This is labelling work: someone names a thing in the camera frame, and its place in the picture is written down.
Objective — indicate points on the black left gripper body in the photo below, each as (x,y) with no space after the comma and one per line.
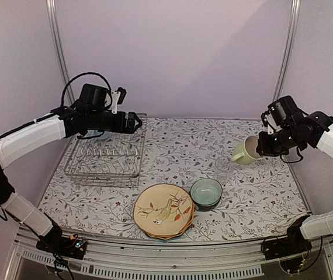
(98,122)

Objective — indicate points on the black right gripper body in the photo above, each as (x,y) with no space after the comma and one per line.
(280,145)

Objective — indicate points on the light blue ceramic mug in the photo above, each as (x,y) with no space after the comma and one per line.
(100,136)

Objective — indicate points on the pale green mug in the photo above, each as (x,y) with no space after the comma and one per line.
(245,153)

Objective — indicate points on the cream bird pattern plate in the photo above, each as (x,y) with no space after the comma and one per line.
(163,210)

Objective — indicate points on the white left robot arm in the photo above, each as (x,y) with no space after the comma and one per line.
(19,143)

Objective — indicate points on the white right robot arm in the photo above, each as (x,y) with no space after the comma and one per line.
(318,177)

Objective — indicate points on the teal ceramic bowl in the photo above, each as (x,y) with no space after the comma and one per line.
(206,193)

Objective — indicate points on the blue bottom plate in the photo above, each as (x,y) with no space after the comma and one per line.
(160,237)

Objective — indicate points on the mustard yellow plate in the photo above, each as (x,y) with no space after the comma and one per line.
(188,226)

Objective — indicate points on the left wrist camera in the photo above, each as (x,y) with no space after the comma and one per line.
(118,97)

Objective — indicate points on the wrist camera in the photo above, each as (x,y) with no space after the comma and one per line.
(118,97)
(267,122)

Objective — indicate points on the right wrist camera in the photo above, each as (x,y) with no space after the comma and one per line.
(267,122)

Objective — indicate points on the wire dish rack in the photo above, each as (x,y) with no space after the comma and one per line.
(112,160)

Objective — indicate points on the right aluminium frame post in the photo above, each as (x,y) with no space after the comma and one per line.
(287,53)

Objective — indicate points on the aluminium frame post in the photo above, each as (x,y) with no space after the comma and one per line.
(287,53)
(56,37)

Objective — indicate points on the left aluminium frame post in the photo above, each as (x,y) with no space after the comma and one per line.
(56,37)

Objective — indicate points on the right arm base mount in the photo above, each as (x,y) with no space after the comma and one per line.
(287,248)

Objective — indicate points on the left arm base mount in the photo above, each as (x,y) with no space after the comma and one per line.
(61,242)

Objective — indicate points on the aluminium front rail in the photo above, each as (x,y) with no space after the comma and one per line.
(110,257)

